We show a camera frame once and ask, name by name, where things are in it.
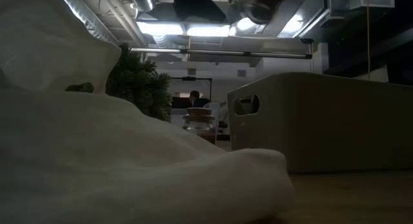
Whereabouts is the grey overhead rig bar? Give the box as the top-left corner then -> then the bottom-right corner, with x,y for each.
128,46 -> 314,60

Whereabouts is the green artificial plant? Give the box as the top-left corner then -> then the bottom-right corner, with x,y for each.
64,42 -> 174,123

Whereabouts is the ceiling light panel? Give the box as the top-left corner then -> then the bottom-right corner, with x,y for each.
186,24 -> 232,38
136,21 -> 185,37

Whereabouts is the small cork-stoppered glass jar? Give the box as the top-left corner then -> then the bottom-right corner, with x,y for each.
182,107 -> 217,145

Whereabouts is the light grey plastic bin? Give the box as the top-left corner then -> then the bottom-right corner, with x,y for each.
227,71 -> 413,174

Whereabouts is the white cloth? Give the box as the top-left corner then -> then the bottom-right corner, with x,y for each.
0,0 -> 296,224

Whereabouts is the person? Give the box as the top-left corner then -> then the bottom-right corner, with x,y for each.
188,89 -> 212,109

